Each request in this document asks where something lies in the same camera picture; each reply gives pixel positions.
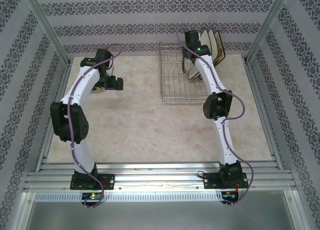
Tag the grey metal panel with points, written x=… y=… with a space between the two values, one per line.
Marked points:
x=160 y=215

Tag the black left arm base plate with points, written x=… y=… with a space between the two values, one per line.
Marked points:
x=110 y=181

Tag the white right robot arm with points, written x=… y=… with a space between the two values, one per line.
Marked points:
x=207 y=75

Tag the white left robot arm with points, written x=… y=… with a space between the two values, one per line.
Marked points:
x=82 y=90

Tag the aluminium extrusion frame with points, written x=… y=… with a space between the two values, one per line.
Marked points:
x=160 y=175

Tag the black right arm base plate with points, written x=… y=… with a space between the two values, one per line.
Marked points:
x=211 y=181

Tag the round plate wide green band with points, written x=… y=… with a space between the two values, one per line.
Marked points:
x=100 y=90

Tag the small circuit board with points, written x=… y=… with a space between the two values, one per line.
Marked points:
x=92 y=196
x=228 y=195

